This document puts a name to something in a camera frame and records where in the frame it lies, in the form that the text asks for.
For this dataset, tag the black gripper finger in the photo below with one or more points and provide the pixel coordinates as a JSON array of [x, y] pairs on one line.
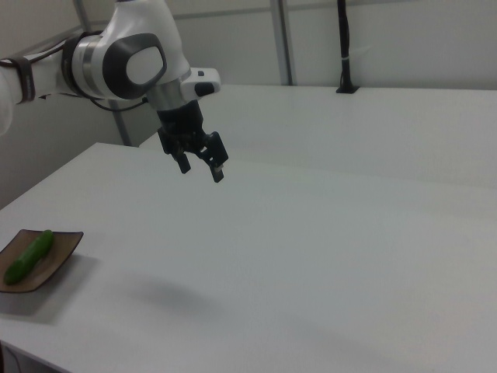
[[216, 153], [184, 163]]

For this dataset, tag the brown square ceramic plate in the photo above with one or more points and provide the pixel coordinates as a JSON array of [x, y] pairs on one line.
[[58, 252]]

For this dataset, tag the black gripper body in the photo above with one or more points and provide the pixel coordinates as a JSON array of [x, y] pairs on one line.
[[182, 122]]

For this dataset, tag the green cucumber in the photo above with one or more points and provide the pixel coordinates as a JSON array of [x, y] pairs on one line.
[[29, 256]]

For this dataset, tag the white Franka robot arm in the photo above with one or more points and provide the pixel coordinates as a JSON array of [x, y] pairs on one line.
[[124, 23]]

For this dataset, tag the black pole with base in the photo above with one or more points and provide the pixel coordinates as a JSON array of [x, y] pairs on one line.
[[345, 39]]

